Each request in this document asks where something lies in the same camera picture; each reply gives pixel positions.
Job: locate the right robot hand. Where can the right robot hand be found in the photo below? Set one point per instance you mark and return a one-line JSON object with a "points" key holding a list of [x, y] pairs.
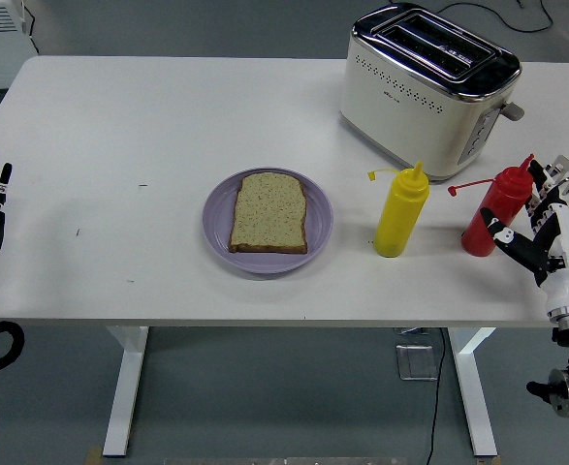
{"points": [[562, 286]]}

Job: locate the red squeeze bottle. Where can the red squeeze bottle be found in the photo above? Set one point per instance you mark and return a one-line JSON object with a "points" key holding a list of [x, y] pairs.
{"points": [[502, 198]]}

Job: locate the bread slice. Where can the bread slice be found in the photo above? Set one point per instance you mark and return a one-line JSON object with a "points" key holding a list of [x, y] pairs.
{"points": [[269, 213]]}

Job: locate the white table leg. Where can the white table leg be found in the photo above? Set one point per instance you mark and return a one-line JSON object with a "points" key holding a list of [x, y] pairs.
{"points": [[473, 387], [124, 387]]}

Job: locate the clear plastic box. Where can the clear plastic box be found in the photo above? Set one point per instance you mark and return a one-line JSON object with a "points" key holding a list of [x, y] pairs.
{"points": [[416, 362]]}

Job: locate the yellow squeeze bottle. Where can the yellow squeeze bottle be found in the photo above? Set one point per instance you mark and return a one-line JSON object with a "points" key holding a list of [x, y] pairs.
{"points": [[400, 218]]}

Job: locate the purple plate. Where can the purple plate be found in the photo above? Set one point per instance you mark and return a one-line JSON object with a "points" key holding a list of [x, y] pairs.
{"points": [[216, 227]]}

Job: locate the cream and chrome toaster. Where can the cream and chrome toaster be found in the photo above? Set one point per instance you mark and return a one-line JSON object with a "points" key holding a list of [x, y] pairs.
{"points": [[400, 106]]}

